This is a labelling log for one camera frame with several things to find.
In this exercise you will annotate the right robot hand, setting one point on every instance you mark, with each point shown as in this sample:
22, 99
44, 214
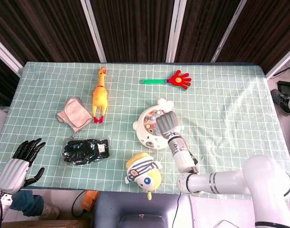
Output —
168, 123

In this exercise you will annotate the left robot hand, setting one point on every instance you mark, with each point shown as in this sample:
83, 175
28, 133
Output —
12, 173

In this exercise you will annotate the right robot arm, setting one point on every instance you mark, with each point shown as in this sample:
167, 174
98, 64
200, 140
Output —
230, 183

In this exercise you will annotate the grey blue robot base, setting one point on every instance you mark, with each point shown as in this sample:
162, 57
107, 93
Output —
142, 209

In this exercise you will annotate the white bear-shaped toy console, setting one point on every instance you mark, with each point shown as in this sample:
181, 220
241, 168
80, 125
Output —
147, 140

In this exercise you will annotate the dark blue cloth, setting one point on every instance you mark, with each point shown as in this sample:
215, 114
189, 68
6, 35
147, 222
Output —
32, 204

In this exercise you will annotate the beige shoe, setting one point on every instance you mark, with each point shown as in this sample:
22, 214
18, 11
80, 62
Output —
50, 211

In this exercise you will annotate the yellow plush with striped sweater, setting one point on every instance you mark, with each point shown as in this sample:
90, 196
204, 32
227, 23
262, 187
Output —
147, 178

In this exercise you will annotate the green checked tablecloth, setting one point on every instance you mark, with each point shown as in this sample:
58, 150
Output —
230, 107

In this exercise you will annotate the yellow rubber chicken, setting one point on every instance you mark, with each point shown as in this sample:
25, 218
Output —
99, 97

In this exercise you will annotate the black gloves in plastic bag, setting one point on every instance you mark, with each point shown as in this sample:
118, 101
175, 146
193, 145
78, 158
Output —
88, 149

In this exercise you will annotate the orange device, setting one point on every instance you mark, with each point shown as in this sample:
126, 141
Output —
89, 200

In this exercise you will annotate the pink folded towel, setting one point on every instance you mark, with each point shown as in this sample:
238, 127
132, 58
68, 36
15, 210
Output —
76, 114

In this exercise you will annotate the dark grey sneaker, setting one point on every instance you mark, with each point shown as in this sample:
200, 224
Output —
280, 101

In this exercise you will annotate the black box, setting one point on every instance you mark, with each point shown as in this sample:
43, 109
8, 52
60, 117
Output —
287, 86

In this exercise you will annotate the white metal frame post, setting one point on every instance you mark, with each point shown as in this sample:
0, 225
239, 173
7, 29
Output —
7, 55
176, 31
229, 31
93, 31
281, 61

